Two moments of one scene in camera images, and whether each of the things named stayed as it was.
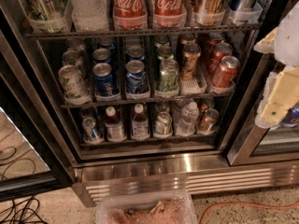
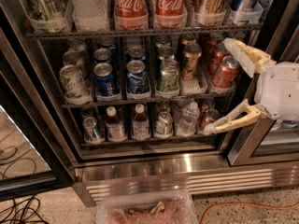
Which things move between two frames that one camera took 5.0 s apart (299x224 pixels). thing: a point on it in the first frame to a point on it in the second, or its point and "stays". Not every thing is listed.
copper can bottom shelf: (207, 122) stays
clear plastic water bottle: (89, 7) stays
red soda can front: (225, 76) stays
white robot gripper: (288, 39) to (280, 91)
